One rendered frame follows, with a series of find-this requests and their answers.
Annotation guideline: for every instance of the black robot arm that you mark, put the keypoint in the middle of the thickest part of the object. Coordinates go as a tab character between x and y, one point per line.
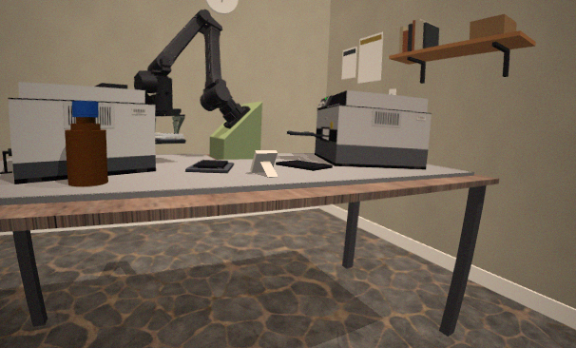
215	97

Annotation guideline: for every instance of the white multiwell plate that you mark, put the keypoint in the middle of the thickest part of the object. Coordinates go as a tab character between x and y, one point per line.
169	136

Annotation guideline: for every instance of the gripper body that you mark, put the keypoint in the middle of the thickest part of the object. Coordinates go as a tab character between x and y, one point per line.
164	105

